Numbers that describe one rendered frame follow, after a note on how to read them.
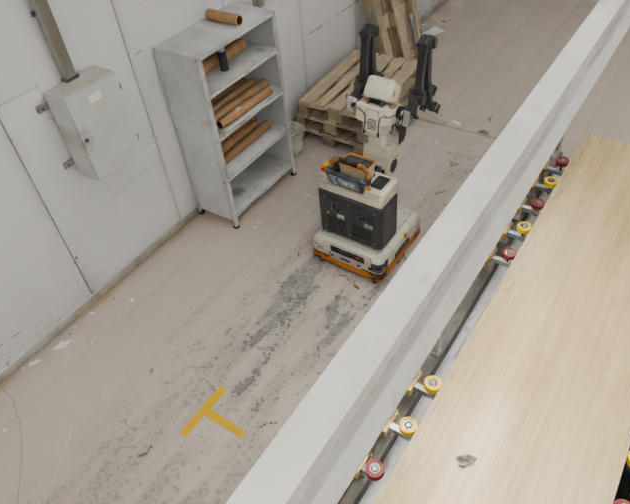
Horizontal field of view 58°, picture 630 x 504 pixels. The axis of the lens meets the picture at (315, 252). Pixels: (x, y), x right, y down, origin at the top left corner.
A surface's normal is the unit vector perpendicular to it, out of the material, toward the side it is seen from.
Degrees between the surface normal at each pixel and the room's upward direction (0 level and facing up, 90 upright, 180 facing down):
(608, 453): 0
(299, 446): 0
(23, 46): 90
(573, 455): 0
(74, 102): 90
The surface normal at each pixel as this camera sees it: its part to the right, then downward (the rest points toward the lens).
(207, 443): -0.07, -0.72
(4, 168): 0.83, 0.34
